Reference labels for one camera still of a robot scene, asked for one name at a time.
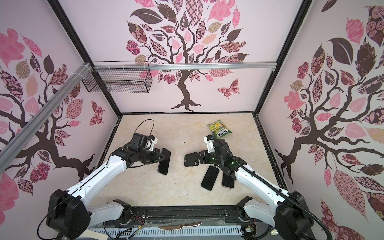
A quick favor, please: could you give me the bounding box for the black phone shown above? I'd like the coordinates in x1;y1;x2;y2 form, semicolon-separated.
201;166;220;191
222;174;235;189

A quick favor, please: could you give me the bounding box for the white peeler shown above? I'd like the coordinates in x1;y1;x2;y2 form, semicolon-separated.
270;229;279;236

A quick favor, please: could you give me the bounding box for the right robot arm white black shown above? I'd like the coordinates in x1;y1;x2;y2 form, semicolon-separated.
195;150;315;240

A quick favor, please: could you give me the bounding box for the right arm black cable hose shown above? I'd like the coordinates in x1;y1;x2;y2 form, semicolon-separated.
209;134;334;240

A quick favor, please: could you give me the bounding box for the white slotted cable duct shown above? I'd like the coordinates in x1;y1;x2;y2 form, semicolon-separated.
92;226;243;240

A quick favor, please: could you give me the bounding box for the black phone middle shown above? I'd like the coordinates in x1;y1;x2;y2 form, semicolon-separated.
201;166;220;191

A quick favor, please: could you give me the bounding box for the green snack packet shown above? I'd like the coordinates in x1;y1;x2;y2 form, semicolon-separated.
207;120;232;139

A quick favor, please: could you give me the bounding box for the aluminium rail left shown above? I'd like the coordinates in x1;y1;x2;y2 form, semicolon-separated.
1;63;92;173

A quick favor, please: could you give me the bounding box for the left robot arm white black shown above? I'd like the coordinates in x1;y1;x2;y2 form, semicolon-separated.
43;147;171;240

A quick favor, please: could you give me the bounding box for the dark blue phone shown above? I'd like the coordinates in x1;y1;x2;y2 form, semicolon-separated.
158;148;171;176

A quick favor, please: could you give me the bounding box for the black phone right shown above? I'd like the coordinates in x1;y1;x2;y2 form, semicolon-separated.
222;174;235;189

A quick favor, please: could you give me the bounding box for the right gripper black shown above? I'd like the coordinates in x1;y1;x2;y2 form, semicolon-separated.
196;149;225;167

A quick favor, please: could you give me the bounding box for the black phone case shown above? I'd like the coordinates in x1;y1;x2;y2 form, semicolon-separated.
184;152;199;167

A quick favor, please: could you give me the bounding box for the black wire basket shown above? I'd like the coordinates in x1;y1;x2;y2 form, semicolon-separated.
82;60;153;94

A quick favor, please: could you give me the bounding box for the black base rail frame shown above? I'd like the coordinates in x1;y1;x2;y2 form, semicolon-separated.
55;203;316;240

